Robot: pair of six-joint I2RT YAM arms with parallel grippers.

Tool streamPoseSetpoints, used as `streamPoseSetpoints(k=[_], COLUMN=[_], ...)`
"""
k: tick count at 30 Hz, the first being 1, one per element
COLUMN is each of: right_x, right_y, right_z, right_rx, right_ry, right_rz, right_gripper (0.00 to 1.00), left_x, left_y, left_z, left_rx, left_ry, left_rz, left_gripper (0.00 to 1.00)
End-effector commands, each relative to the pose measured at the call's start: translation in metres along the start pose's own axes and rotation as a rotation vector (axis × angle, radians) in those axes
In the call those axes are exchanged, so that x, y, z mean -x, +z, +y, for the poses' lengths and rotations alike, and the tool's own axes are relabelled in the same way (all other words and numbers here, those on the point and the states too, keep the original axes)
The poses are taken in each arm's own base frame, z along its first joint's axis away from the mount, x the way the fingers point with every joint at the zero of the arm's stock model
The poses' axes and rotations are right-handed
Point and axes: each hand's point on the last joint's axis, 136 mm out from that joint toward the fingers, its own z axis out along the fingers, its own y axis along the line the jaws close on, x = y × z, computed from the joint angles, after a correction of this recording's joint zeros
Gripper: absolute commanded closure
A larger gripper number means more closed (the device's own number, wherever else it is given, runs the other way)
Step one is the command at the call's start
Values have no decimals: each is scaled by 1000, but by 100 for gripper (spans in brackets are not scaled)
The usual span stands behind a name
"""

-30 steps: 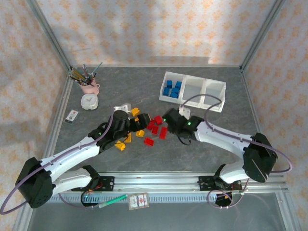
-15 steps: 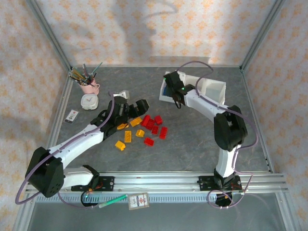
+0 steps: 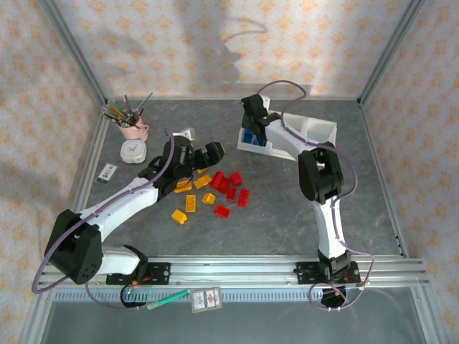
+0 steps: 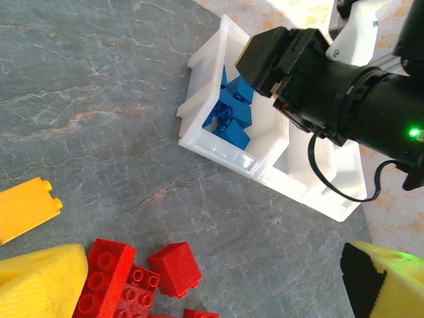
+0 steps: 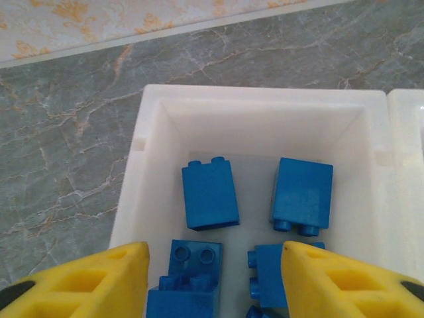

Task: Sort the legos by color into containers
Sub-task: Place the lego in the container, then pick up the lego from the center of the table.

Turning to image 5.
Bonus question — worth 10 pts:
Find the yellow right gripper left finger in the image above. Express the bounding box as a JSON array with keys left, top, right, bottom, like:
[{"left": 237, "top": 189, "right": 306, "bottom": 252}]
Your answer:
[{"left": 0, "top": 240, "right": 150, "bottom": 318}]

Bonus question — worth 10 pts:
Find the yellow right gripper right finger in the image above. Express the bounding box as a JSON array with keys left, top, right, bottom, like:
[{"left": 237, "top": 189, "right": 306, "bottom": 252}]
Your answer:
[{"left": 280, "top": 240, "right": 424, "bottom": 318}]

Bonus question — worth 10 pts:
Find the blue lego brick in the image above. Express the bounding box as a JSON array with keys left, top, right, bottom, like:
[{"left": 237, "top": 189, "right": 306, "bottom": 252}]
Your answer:
[
  {"left": 146, "top": 274, "right": 222, "bottom": 318},
  {"left": 246, "top": 240, "right": 326, "bottom": 309},
  {"left": 181, "top": 156, "right": 240, "bottom": 232},
  {"left": 270, "top": 157, "right": 335, "bottom": 238},
  {"left": 245, "top": 303, "right": 266, "bottom": 318},
  {"left": 169, "top": 240, "right": 223, "bottom": 278}
]

